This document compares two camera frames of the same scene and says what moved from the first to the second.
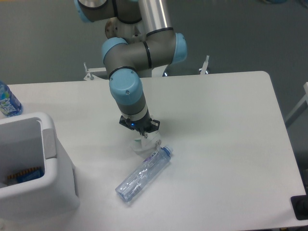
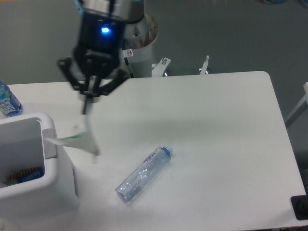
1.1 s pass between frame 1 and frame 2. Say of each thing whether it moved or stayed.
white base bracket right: stayed
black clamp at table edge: stayed
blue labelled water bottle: stayed
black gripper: moved
